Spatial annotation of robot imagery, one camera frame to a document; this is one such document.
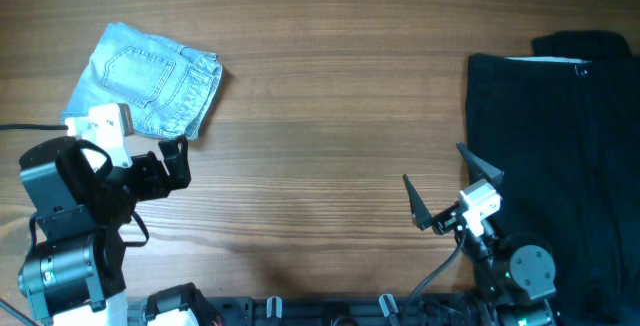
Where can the light blue denim shorts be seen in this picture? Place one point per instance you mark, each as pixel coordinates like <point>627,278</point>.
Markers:
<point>168,86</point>

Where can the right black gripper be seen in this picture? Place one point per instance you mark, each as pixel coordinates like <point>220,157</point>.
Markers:
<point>443,220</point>

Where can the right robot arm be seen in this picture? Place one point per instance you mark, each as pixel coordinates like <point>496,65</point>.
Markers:
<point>514,280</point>

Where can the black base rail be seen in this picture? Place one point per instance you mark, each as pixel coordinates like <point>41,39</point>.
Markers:
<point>434,310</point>

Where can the black folded garment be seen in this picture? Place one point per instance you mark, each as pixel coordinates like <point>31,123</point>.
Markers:
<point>563,127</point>

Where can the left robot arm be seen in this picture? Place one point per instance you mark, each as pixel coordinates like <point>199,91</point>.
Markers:
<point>80,209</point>

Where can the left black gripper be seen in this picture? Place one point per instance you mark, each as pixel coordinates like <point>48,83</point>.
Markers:
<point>157,184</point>

